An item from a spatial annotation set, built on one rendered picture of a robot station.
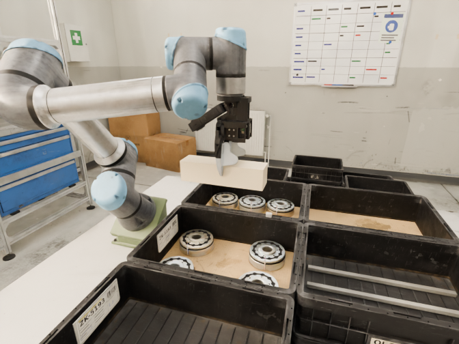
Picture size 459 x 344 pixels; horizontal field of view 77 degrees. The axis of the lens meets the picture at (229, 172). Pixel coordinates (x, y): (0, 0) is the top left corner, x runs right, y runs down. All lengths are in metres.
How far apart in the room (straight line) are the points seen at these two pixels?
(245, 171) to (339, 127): 3.21
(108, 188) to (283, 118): 3.17
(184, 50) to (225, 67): 0.10
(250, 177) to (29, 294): 0.77
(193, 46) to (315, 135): 3.33
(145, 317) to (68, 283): 0.43
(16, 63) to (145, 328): 0.65
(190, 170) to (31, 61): 0.45
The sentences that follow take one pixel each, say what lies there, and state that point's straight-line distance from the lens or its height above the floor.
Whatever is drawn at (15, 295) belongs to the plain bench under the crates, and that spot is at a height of 0.70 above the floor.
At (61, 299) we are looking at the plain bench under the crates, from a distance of 1.07.
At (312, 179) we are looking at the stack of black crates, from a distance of 2.41.
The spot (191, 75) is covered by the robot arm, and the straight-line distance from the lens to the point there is 0.64.
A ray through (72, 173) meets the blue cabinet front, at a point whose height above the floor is 0.43.
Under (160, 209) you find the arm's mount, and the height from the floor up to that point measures 0.83.
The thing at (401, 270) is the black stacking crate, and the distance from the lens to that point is 0.96.
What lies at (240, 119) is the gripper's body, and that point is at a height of 1.23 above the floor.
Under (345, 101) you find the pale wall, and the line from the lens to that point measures 3.87.
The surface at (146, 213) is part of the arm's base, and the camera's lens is 1.12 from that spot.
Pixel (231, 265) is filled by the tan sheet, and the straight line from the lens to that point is 0.85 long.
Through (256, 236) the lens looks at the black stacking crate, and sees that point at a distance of 0.91.
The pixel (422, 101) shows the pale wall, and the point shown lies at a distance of 4.00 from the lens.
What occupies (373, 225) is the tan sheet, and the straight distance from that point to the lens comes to 1.14.
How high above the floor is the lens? 1.36
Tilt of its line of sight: 21 degrees down
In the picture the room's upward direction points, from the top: straight up
